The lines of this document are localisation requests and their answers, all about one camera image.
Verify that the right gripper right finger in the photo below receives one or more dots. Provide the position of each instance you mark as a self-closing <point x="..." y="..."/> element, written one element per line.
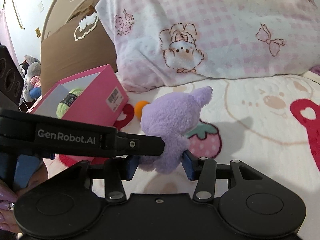
<point x="249" y="202"/>

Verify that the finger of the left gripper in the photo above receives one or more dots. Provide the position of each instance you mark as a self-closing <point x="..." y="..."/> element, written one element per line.
<point x="137" y="144"/>

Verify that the pink storage box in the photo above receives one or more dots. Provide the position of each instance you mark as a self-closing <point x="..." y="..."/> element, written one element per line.
<point x="97" y="97"/>

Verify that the bear pattern blanket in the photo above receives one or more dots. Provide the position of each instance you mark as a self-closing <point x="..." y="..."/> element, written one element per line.
<point x="251" y="120"/>

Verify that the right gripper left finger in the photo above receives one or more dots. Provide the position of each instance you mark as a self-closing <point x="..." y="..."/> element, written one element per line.
<point x="72" y="201"/>

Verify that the purple plush toy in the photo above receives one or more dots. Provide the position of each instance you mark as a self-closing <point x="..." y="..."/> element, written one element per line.
<point x="171" y="117"/>

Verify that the orange ball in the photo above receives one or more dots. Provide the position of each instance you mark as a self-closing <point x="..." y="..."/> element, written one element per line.
<point x="138" y="108"/>

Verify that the brown pillow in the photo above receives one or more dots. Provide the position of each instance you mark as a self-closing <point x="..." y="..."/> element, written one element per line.
<point x="79" y="45"/>

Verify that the green yarn ball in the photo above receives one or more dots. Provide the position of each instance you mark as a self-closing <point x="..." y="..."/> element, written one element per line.
<point x="67" y="101"/>

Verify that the grey plush toy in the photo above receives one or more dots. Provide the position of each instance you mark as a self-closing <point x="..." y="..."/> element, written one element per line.
<point x="31" y="69"/>

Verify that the left hand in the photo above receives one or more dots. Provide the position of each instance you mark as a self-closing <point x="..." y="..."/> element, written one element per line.
<point x="8" y="197"/>

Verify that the pink checked pillow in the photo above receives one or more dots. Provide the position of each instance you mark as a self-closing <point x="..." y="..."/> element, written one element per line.
<point x="173" y="42"/>

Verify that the beige headboard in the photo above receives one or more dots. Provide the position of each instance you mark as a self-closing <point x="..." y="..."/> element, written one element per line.
<point x="75" y="0"/>

